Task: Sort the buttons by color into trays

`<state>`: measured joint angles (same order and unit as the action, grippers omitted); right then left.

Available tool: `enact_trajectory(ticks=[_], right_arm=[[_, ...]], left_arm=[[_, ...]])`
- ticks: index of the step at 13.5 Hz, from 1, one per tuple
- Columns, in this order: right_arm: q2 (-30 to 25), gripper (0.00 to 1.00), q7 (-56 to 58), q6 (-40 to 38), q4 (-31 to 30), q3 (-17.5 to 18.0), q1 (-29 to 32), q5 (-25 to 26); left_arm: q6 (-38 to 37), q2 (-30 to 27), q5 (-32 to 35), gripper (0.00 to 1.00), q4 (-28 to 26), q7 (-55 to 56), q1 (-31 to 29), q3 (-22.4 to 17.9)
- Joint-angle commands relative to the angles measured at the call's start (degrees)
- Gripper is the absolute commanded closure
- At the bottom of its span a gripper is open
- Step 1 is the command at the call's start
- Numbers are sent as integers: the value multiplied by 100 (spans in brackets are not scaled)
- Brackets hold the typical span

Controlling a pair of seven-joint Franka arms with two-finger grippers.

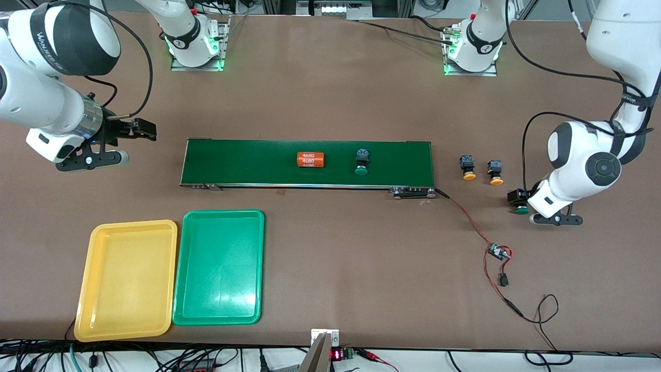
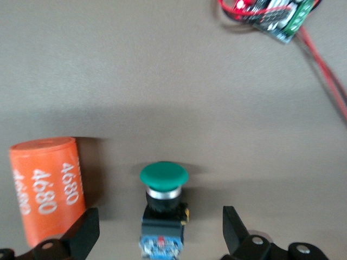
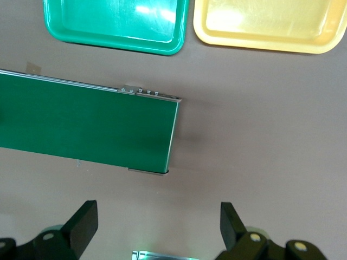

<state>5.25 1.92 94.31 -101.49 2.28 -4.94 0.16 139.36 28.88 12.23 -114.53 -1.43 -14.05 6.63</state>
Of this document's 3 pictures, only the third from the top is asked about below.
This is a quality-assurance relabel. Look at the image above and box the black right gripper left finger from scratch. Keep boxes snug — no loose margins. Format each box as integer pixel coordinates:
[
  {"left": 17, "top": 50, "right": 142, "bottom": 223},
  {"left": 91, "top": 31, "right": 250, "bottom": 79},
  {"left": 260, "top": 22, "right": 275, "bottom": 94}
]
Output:
[{"left": 0, "top": 199, "right": 99, "bottom": 260}]

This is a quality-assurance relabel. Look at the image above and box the green plastic tray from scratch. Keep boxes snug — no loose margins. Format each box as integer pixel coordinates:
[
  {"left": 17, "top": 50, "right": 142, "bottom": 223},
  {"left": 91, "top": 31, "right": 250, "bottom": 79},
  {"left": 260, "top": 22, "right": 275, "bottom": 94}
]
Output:
[{"left": 42, "top": 0, "right": 190, "bottom": 56}]

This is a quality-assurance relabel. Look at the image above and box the yellow plastic tray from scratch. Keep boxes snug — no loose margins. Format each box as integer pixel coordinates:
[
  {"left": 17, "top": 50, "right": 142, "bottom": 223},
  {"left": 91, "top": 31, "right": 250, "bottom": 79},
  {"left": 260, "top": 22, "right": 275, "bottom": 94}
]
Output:
[{"left": 192, "top": 0, "right": 347, "bottom": 54}]

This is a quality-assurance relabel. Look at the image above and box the green conveyor belt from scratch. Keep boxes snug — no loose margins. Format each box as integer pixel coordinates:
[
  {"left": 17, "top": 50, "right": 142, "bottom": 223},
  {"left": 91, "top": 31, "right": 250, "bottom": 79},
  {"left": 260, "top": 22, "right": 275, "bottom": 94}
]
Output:
[{"left": 0, "top": 69, "right": 182, "bottom": 177}]

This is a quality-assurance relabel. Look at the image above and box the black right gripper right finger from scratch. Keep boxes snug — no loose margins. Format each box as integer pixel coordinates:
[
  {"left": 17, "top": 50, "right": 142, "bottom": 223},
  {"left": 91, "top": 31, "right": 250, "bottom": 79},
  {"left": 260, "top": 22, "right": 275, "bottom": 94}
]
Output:
[{"left": 216, "top": 201, "right": 326, "bottom": 260}]

